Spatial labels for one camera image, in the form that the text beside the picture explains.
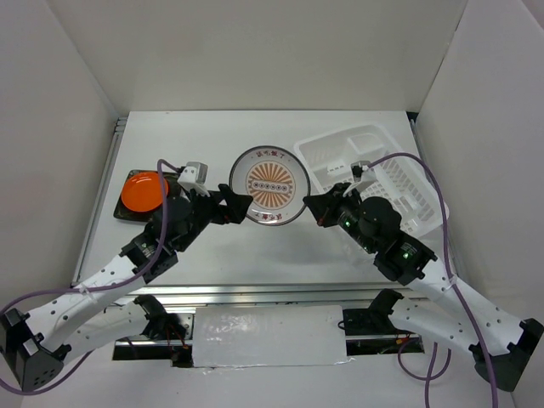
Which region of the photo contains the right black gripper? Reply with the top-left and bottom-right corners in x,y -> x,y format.
303,181 -> 377,253

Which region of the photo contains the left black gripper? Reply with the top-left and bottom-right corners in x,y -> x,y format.
174,183 -> 252,252

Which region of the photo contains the white sunburst pattern plate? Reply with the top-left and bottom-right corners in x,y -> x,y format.
229,145 -> 311,226

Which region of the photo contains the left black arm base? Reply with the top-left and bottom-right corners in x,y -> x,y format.
133,293 -> 196,366

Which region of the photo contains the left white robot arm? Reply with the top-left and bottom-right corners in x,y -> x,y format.
1,184 -> 252,394

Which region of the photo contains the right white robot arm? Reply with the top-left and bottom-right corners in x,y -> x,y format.
303,183 -> 543,392

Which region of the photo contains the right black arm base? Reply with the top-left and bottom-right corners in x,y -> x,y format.
337,289 -> 423,356

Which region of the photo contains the white plastic dish rack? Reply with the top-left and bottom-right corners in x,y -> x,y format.
294,123 -> 443,257

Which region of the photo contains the orange round plate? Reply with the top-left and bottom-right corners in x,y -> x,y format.
121,172 -> 169,213

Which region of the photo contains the white foil covered panel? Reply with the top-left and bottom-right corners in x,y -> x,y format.
192,305 -> 349,368

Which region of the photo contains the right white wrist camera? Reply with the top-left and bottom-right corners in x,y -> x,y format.
326,160 -> 377,189

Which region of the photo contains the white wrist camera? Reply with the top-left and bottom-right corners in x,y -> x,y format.
326,160 -> 377,189
178,161 -> 210,196

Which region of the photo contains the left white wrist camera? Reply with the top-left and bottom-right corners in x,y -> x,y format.
178,161 -> 210,196

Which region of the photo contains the aluminium frame rail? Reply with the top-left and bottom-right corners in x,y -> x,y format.
71,114 -> 464,311

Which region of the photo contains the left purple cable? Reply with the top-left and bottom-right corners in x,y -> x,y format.
0,158 -> 175,394

